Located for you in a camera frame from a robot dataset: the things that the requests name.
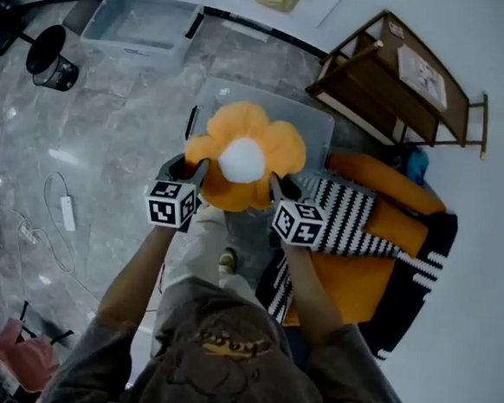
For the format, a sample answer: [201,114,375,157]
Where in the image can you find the person's left forearm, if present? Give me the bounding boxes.
[94,218,178,335]

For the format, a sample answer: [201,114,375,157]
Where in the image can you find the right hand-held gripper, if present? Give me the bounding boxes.
[262,172,331,250]

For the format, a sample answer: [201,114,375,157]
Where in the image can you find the person's brown printed t-shirt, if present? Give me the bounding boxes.
[40,264,422,403]

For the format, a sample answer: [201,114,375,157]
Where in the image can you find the black round-base stand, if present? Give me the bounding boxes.
[0,0,70,80]

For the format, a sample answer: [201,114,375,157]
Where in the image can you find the person's beige trousers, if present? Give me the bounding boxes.
[158,199,275,312]

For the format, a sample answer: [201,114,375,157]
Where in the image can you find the person's shoe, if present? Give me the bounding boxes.
[216,247,240,279]

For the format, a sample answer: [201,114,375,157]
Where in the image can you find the person's right forearm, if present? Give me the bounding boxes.
[272,241,350,353]

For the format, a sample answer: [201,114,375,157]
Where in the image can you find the pink bag with black handles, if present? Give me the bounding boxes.
[0,316,74,396]

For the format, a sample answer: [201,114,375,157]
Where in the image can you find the wooden shelf rack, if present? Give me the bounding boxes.
[300,2,499,162]

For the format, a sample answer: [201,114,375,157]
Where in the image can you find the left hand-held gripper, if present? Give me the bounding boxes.
[142,150,211,236]

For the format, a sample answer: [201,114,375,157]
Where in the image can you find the white rectangular power adapter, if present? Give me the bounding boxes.
[57,194,81,233]

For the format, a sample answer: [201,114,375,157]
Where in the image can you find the orange bolster pillow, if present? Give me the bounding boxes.
[322,150,452,218]

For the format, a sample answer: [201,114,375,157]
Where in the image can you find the white power strip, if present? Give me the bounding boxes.
[16,222,41,246]

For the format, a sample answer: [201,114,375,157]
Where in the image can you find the magazine with printed cover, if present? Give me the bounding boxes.
[391,43,453,114]

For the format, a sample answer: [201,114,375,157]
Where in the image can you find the blue fluffy item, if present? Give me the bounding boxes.
[402,146,431,187]

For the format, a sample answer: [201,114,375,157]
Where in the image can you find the sofa with black white cover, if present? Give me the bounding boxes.
[249,146,464,370]

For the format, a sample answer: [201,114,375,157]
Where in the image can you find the black mesh waste bin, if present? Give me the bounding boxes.
[30,50,82,94]

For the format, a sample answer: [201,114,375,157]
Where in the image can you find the orange flower-shaped cushion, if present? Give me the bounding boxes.
[178,95,312,219]

